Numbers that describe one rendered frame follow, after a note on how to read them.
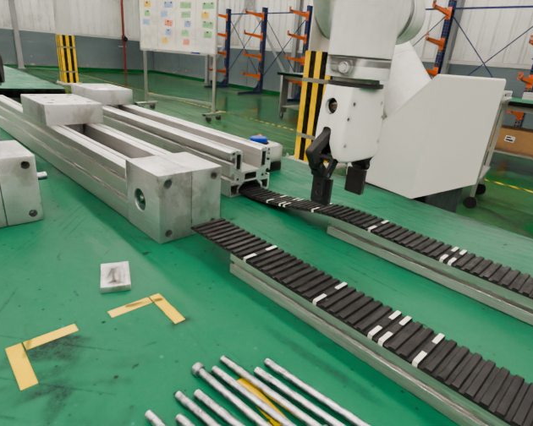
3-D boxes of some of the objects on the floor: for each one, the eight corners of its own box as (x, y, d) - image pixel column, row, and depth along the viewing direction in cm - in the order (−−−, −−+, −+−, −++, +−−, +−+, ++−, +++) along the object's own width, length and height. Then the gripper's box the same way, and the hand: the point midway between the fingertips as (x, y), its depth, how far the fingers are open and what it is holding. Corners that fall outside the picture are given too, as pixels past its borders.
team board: (134, 110, 649) (127, -24, 575) (154, 107, 691) (151, -17, 617) (206, 122, 588) (209, -25, 514) (224, 119, 629) (229, -17, 556)
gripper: (367, 74, 60) (349, 182, 66) (293, 70, 48) (279, 200, 55) (413, 79, 55) (388, 194, 62) (341, 76, 43) (321, 218, 50)
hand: (338, 189), depth 58 cm, fingers open, 8 cm apart
